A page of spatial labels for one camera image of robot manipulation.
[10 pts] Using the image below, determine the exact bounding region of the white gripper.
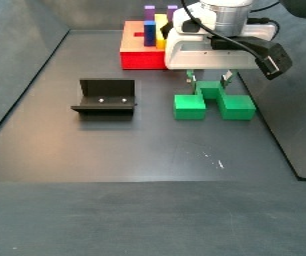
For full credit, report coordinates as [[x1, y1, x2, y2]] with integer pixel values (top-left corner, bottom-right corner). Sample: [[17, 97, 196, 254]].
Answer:
[[163, 2, 277, 94]]

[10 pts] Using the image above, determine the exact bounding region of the green bridge block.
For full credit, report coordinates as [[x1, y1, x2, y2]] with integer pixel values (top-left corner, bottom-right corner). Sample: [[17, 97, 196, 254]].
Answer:
[[174, 81, 257, 121]]

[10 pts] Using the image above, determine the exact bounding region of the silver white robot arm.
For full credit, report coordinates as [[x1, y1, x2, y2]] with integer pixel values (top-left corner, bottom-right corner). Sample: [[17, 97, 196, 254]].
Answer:
[[162, 0, 293, 80]]

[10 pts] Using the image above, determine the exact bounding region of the red base board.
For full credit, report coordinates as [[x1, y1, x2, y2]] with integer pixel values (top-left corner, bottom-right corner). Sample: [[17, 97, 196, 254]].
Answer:
[[120, 21, 166, 70]]

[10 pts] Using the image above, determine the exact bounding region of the black angled fixture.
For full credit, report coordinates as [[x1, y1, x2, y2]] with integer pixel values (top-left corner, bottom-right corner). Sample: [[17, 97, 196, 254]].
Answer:
[[71, 78, 136, 113]]

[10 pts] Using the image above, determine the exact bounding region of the blue block right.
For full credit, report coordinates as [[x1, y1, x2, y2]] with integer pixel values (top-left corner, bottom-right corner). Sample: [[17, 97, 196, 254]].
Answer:
[[144, 20, 156, 46]]

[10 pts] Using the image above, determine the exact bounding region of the yellow arch block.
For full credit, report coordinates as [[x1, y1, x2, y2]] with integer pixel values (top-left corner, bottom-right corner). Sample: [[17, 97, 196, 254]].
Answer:
[[155, 14, 168, 50]]

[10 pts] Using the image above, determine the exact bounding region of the purple block left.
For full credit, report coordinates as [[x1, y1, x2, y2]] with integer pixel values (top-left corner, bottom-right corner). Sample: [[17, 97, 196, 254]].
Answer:
[[167, 5, 178, 22]]

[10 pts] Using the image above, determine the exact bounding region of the purple block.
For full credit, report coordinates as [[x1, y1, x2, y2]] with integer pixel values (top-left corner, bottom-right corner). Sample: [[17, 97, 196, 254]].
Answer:
[[144, 5, 156, 21], [167, 5, 178, 22]]

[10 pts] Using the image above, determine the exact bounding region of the purple block right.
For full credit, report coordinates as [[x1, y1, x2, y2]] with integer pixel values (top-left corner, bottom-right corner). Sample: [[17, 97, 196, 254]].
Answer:
[[144, 5, 156, 21]]

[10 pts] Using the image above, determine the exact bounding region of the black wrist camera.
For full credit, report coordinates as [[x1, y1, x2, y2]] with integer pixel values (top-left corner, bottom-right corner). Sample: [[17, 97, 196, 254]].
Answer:
[[211, 36, 293, 80]]

